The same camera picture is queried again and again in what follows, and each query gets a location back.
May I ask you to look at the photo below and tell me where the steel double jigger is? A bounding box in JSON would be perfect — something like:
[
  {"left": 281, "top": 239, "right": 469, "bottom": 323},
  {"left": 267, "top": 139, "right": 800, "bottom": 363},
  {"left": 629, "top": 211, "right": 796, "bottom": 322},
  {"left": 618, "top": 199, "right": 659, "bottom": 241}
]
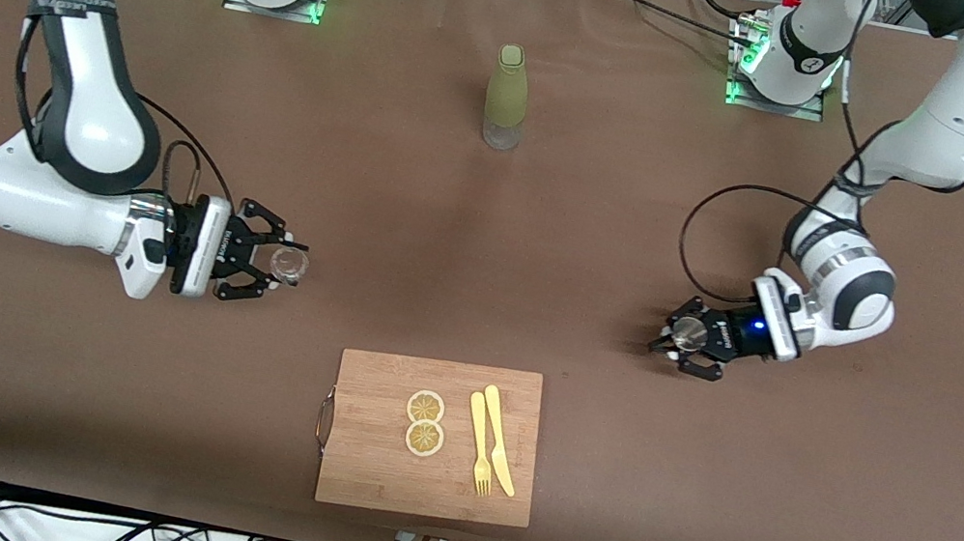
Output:
[{"left": 663, "top": 314, "right": 713, "bottom": 360}]

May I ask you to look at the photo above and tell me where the clear glass cup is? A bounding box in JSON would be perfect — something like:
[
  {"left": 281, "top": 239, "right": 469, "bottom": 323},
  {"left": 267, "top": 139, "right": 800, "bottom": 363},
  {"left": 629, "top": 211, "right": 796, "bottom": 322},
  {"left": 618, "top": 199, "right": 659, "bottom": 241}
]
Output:
[{"left": 265, "top": 243, "right": 313, "bottom": 290}]

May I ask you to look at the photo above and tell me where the brown table cover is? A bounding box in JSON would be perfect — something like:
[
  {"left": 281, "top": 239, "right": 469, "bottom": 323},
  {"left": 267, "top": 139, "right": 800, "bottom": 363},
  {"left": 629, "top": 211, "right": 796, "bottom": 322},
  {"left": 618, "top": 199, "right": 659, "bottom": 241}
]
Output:
[{"left": 0, "top": 0, "right": 964, "bottom": 541}]

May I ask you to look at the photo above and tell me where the yellow plastic knife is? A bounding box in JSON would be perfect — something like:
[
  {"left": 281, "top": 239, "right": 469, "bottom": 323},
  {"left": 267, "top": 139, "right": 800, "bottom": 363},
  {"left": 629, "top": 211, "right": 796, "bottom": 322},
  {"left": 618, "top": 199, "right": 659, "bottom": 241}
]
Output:
[{"left": 468, "top": 383, "right": 534, "bottom": 499}]

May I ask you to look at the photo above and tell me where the lemon slice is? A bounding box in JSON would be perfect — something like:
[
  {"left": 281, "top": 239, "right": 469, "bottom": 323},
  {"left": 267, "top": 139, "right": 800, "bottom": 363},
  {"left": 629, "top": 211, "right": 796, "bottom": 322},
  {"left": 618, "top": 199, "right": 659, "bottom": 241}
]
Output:
[
  {"left": 404, "top": 386, "right": 448, "bottom": 427},
  {"left": 402, "top": 417, "right": 448, "bottom": 462}
]

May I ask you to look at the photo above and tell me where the yellow plastic fork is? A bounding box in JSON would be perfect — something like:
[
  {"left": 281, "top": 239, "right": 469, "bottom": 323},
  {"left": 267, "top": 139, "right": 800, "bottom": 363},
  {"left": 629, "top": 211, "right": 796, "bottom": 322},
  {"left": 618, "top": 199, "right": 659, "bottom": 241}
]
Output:
[{"left": 455, "top": 390, "right": 509, "bottom": 499}]

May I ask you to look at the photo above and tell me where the wooden cutting board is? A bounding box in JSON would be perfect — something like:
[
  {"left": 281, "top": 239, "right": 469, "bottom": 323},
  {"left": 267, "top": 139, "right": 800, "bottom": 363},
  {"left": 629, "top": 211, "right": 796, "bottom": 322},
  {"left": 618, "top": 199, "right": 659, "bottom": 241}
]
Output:
[{"left": 303, "top": 338, "right": 555, "bottom": 539}]

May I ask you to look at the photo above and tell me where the green sleeved glass bottle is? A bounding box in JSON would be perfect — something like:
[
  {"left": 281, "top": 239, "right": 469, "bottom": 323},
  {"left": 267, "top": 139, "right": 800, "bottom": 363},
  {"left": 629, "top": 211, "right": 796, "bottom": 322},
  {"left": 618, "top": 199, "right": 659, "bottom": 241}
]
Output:
[{"left": 476, "top": 41, "right": 538, "bottom": 156}]

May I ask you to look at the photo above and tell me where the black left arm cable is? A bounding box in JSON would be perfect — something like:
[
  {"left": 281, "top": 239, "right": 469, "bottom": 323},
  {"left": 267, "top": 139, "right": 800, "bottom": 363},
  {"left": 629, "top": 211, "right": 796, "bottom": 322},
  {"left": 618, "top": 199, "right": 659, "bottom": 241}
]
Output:
[{"left": 671, "top": 16, "right": 885, "bottom": 321}]

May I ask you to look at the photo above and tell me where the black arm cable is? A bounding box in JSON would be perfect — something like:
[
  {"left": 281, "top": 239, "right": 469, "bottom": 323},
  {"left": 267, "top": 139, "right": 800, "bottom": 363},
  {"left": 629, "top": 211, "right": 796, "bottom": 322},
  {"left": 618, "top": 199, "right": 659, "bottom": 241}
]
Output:
[
  {"left": 671, "top": 16, "right": 885, "bottom": 321},
  {"left": 0, "top": 0, "right": 267, "bottom": 218}
]

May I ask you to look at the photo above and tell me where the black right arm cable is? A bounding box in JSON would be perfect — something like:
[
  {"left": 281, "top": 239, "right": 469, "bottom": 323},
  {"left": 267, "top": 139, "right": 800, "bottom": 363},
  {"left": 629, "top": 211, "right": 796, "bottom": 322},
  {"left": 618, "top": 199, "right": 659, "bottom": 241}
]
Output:
[{"left": 0, "top": 0, "right": 267, "bottom": 218}]

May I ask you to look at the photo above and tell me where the black cable on table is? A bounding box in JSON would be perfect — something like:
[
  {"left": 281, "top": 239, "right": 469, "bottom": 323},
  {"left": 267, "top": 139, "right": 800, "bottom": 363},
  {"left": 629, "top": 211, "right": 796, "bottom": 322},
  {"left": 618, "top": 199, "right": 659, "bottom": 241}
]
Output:
[{"left": 571, "top": 0, "right": 765, "bottom": 51}]

